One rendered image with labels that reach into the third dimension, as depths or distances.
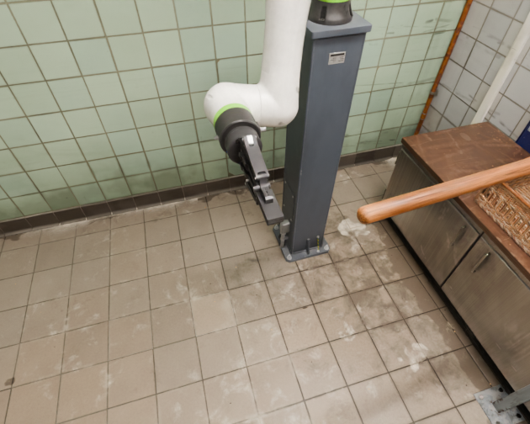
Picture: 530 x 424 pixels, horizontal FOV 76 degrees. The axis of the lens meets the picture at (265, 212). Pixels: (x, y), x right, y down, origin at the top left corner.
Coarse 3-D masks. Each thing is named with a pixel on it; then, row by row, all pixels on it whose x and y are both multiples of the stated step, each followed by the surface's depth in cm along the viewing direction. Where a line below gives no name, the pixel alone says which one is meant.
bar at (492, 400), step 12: (528, 384) 122; (480, 396) 142; (492, 396) 143; (504, 396) 143; (516, 396) 128; (528, 396) 123; (492, 408) 140; (504, 408) 135; (516, 408) 140; (492, 420) 137; (504, 420) 137; (516, 420) 137
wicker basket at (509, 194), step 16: (528, 176) 139; (480, 192) 136; (496, 192) 129; (512, 192) 123; (528, 192) 142; (496, 208) 131; (512, 208) 124; (528, 208) 118; (512, 224) 126; (528, 224) 119; (528, 240) 121
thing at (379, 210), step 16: (528, 160) 61; (480, 176) 59; (496, 176) 59; (512, 176) 60; (416, 192) 56; (432, 192) 56; (448, 192) 57; (464, 192) 58; (368, 208) 54; (384, 208) 54; (400, 208) 55; (416, 208) 56
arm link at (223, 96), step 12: (216, 84) 79; (228, 84) 78; (240, 84) 80; (252, 84) 81; (216, 96) 76; (228, 96) 76; (240, 96) 77; (252, 96) 79; (204, 108) 80; (216, 108) 75; (228, 108) 73; (252, 108) 79
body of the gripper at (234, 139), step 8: (240, 128) 69; (248, 128) 70; (232, 136) 68; (240, 136) 67; (232, 144) 68; (240, 144) 68; (232, 152) 69; (232, 160) 71; (240, 160) 71; (248, 160) 65
